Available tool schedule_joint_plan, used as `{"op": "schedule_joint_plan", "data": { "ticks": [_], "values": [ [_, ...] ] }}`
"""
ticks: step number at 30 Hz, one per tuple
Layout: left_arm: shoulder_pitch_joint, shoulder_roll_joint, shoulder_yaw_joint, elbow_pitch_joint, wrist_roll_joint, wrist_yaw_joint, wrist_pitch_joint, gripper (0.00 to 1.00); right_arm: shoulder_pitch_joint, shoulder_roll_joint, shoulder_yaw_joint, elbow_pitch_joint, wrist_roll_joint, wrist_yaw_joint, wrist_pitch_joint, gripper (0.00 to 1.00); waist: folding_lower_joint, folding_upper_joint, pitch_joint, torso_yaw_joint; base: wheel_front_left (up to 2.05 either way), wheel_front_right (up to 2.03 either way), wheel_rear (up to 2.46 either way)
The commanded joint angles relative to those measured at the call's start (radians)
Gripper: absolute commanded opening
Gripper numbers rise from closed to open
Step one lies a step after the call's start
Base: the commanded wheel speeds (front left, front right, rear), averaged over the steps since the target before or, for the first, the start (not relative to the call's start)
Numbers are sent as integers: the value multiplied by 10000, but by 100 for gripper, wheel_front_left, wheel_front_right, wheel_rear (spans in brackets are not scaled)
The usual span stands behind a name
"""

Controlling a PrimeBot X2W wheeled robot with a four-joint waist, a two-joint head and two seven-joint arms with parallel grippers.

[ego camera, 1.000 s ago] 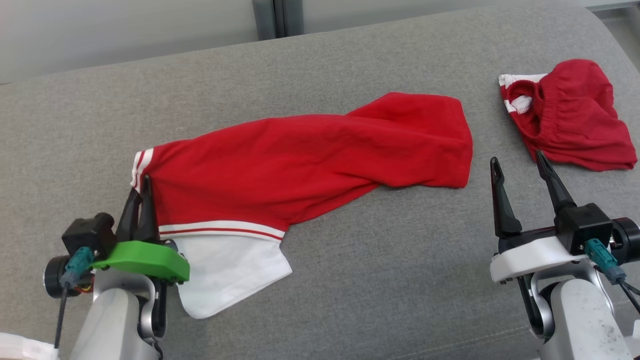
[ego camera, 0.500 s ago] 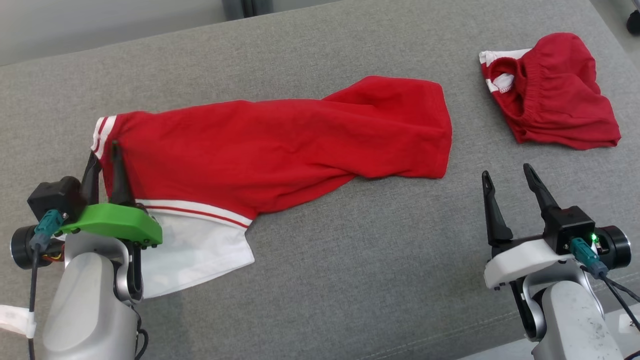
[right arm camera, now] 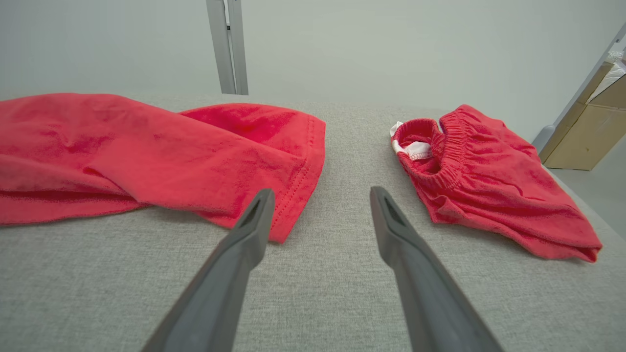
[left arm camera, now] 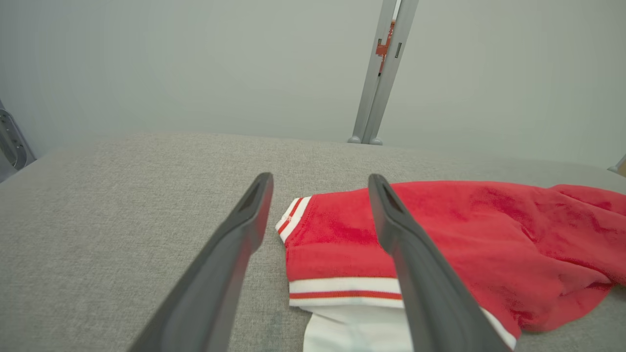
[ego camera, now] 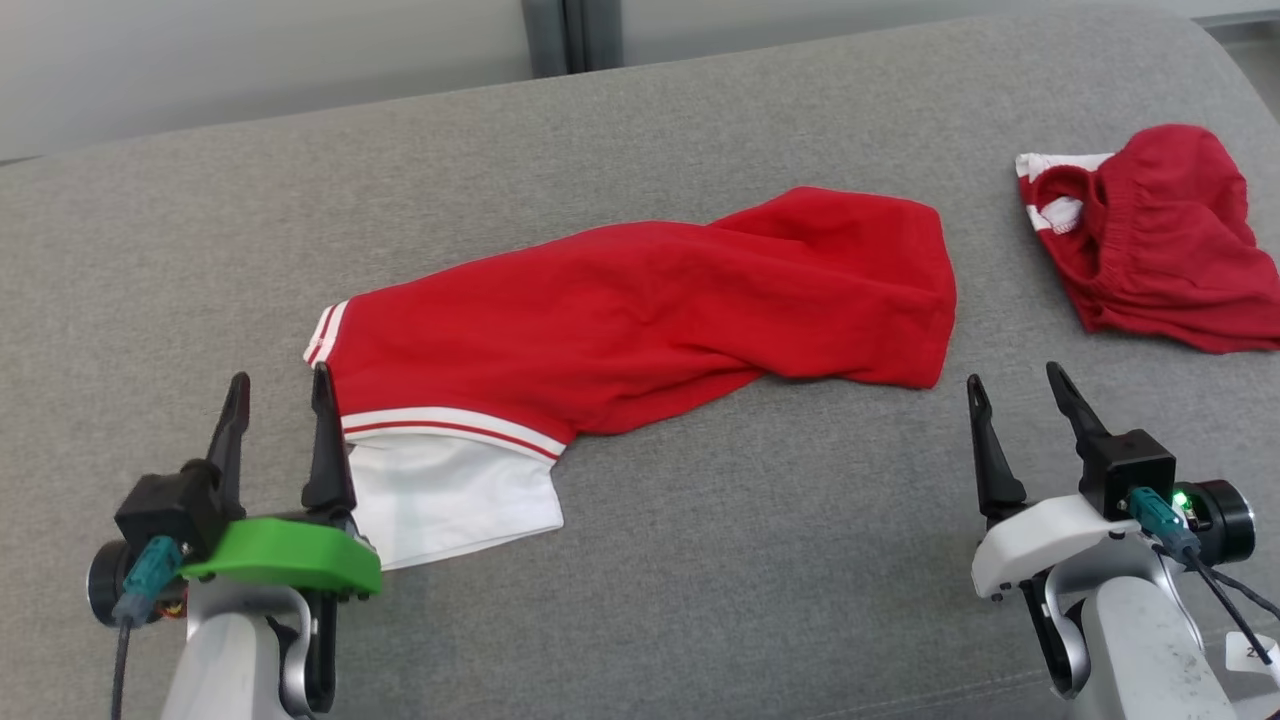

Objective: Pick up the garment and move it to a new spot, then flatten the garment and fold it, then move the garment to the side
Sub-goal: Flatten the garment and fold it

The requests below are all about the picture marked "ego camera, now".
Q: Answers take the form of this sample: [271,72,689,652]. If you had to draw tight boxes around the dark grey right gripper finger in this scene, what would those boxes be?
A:
[967,375,1029,521]
[1046,362,1112,471]

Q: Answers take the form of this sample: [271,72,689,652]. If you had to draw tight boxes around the red shorts with white trim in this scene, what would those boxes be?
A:
[1015,123,1280,355]

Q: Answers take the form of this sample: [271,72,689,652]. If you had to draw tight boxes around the grey partition post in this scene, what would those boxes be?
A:
[520,0,623,79]

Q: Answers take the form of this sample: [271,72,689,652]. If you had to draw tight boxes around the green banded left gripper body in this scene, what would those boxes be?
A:
[180,515,383,716]

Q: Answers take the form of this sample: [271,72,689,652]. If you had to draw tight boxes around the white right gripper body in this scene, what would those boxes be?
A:
[972,493,1166,699]

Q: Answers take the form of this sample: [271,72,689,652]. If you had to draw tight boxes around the red shirt with white sleeves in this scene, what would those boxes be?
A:
[303,186,958,571]

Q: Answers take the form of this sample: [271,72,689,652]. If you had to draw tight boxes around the white cable label tag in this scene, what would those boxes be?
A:
[1225,633,1280,686]

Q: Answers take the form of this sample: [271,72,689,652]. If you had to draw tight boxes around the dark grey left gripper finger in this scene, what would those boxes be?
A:
[302,362,358,521]
[205,373,251,531]

